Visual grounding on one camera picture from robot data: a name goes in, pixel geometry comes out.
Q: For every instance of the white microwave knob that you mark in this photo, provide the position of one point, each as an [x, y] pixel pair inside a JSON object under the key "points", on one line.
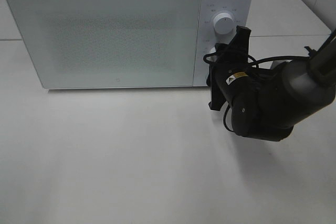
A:
{"points": [[223, 22], [212, 52]]}

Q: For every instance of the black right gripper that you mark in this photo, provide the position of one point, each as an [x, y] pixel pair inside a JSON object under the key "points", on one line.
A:
{"points": [[226, 69]]}

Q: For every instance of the black-sleeved right robot arm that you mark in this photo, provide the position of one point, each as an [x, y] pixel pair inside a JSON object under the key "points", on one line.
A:
{"points": [[278, 98]]}

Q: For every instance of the white microwave door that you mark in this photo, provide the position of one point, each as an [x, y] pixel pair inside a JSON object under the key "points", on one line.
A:
{"points": [[109, 43]]}

